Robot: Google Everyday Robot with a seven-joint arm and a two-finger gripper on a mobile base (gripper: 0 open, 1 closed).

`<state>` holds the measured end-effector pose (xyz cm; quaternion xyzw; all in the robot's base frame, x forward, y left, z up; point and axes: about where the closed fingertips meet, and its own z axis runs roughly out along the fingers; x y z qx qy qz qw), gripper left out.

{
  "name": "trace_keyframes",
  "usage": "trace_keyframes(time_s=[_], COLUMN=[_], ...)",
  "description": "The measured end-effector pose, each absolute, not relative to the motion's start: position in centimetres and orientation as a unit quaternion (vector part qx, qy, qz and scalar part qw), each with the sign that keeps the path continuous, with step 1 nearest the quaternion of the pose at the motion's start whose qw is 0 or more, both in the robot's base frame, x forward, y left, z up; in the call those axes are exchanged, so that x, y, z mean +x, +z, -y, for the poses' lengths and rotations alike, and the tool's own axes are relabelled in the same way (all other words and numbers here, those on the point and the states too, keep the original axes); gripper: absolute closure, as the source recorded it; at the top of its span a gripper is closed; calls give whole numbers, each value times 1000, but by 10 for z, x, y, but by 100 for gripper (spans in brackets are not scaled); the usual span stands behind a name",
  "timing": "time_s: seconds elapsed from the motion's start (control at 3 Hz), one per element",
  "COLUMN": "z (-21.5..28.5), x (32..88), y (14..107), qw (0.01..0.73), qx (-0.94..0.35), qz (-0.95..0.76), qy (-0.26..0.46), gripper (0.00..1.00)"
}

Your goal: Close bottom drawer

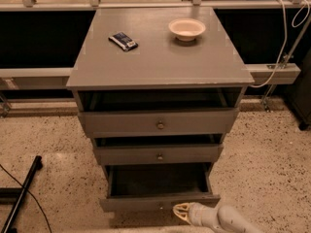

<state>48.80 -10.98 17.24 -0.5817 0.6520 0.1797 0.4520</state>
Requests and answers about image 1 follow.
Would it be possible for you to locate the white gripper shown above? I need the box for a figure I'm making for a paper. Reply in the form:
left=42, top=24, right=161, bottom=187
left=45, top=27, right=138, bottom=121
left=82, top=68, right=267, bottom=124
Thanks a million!
left=173, top=203, right=222, bottom=231

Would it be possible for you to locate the grey bottom drawer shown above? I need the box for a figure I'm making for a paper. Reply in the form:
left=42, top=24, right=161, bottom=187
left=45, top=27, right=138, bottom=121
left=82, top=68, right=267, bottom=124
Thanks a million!
left=100, top=163, right=220, bottom=212

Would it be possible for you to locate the grey drawer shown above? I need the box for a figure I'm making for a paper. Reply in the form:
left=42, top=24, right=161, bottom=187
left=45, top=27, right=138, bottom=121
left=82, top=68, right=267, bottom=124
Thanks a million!
left=78, top=109, right=238, bottom=138
left=93, top=144, right=224, bottom=165
left=100, top=163, right=220, bottom=212

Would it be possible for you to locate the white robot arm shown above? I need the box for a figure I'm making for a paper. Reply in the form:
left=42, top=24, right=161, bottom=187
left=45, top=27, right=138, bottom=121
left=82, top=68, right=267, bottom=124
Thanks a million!
left=173, top=202, right=263, bottom=233

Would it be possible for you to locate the grey middle drawer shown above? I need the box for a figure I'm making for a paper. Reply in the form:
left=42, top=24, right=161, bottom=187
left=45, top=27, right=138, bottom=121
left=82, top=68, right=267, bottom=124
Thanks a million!
left=93, top=144, right=224, bottom=165

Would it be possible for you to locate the grey top drawer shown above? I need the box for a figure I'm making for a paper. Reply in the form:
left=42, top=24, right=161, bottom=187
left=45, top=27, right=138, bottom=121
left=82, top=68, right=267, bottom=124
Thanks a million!
left=78, top=109, right=238, bottom=138

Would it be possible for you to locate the grey wooden drawer cabinet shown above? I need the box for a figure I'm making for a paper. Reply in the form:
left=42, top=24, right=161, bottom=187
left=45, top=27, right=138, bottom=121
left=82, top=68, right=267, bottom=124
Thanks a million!
left=66, top=6, right=256, bottom=180

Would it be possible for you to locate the dark cabinet at right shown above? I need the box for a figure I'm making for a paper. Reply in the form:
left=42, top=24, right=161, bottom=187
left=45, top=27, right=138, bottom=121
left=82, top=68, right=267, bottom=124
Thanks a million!
left=287, top=50, right=311, bottom=131

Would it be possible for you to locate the black stand leg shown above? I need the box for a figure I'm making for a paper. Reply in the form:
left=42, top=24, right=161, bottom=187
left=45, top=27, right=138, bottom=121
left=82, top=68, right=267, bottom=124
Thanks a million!
left=1, top=155, right=43, bottom=233

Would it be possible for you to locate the white paper bowl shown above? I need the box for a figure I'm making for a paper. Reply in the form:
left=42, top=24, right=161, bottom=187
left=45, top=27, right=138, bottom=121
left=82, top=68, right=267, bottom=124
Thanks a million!
left=168, top=18, right=206, bottom=42

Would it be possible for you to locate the dark blue snack packet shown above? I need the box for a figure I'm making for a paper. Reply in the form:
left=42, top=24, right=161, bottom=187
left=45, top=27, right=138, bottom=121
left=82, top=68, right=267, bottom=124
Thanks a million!
left=109, top=32, right=138, bottom=51

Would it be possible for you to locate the metal railing frame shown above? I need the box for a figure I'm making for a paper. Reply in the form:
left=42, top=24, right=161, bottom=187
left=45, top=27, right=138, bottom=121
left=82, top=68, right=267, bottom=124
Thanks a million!
left=0, top=0, right=311, bottom=118

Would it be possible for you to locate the thin black cable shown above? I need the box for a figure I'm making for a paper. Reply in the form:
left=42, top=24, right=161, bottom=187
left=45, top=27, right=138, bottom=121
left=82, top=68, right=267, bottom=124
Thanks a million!
left=0, top=163, right=53, bottom=233

